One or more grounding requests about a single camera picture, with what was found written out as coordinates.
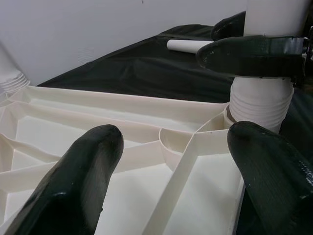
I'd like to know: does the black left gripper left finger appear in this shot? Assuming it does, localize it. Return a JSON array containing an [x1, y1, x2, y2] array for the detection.
[[4, 124, 124, 235]]

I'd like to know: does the white plastic children table top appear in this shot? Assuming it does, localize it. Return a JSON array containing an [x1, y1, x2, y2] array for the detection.
[[0, 85, 245, 235]]

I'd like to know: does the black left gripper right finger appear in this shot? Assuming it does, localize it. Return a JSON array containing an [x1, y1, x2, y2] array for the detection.
[[227, 121, 313, 235]]

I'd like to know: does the black table cloth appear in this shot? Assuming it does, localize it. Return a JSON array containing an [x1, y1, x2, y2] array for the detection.
[[36, 24, 313, 235]]

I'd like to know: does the white plastic table leg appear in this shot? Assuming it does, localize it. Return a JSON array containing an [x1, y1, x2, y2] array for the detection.
[[166, 39, 216, 53], [0, 40, 29, 95], [227, 0, 309, 134]]

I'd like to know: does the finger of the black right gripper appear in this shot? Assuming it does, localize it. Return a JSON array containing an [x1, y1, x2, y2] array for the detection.
[[211, 11, 247, 41], [195, 35, 309, 79]]

